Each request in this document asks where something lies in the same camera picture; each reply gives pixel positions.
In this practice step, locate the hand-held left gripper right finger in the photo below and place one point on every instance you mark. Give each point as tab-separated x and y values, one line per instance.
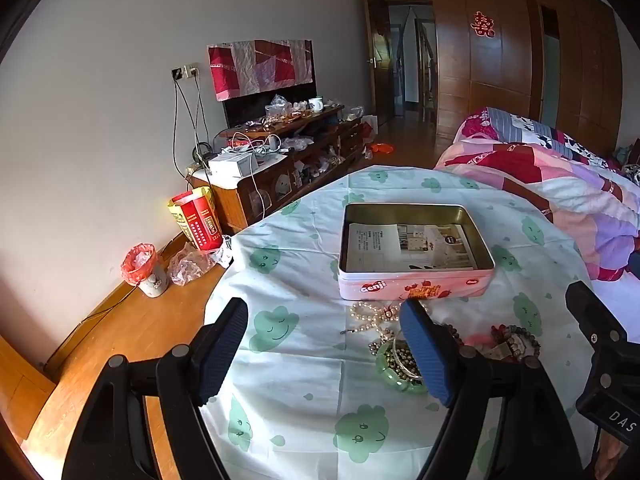
425	355

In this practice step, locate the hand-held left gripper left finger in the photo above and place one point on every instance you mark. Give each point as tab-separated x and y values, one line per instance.
222	352

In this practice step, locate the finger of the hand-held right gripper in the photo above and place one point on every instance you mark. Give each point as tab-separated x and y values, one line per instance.
595	320

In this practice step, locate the green jade bangle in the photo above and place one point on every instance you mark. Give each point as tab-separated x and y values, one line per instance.
400	386

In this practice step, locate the pink tin box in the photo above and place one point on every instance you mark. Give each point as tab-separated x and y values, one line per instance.
415	287

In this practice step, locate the clear plastic bag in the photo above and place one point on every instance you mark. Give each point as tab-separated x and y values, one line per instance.
192	267

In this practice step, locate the white green cloud tablecloth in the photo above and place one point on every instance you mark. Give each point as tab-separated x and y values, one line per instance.
300	285

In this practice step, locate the trash bin with red bag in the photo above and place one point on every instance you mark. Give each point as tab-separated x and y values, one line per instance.
145	270

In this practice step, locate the printed paper leaflet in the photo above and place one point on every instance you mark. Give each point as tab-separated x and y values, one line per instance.
380	250

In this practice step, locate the red yellow paper bag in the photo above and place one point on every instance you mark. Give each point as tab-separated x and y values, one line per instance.
200	220

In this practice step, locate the pink patchwork quilt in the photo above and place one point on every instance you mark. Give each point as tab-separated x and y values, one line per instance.
550	180

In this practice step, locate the wooden television cabinet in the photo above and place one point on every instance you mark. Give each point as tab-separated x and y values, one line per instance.
260	192

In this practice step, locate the white box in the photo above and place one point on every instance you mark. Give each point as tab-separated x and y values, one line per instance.
232	165

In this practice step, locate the orange plastic bag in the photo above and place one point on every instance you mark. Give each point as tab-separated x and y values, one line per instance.
381	149

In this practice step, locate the black television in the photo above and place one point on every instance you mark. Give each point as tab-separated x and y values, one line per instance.
265	105

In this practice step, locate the white mug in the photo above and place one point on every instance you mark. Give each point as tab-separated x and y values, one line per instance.
316	104

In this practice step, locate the wooden wardrobe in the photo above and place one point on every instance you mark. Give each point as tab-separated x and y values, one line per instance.
475	70

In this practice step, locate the red white television cover cloth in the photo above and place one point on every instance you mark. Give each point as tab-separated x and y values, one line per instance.
250	67

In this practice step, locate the wooden door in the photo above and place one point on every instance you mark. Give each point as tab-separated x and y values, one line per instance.
382	70

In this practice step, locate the red paper cut decoration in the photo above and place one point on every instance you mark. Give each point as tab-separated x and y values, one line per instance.
482	24

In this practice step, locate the wall socket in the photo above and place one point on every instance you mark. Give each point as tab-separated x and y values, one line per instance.
185	71

